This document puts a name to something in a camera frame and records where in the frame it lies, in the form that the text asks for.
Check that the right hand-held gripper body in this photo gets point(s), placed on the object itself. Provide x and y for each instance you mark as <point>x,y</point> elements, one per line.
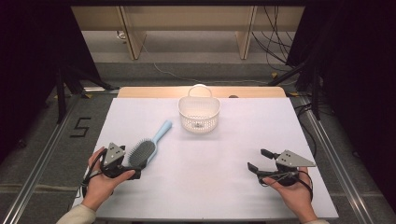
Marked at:
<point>291,160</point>

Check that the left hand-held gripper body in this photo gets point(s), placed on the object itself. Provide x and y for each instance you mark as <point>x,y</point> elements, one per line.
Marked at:
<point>113,155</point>

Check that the light blue hairbrush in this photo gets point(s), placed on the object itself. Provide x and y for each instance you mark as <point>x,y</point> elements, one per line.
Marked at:
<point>141,153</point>

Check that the white plastic basket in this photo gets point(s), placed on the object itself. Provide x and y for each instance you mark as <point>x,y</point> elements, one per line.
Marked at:
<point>199,112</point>

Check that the person's left hand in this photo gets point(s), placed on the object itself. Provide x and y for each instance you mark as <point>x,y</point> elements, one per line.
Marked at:
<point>99,186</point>

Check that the person's right hand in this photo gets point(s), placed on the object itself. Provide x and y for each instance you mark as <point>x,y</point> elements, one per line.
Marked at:
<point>295,196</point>

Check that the white table mat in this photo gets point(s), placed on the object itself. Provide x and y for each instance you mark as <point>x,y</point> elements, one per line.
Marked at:
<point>211,174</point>

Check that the wooden table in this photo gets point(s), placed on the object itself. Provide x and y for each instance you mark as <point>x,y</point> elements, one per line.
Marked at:
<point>149,92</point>

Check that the black metal stand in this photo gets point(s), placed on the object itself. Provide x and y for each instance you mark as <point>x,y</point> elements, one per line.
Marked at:
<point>60,93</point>
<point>315,93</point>

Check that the dark curtain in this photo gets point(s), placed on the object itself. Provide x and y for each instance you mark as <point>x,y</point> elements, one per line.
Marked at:
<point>358,77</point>
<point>34,62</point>

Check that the wooden bench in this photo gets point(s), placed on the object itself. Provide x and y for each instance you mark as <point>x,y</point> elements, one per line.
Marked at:
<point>186,18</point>

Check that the metal floor rail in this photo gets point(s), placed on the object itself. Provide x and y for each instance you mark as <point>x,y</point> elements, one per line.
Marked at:
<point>336,161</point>
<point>37,168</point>

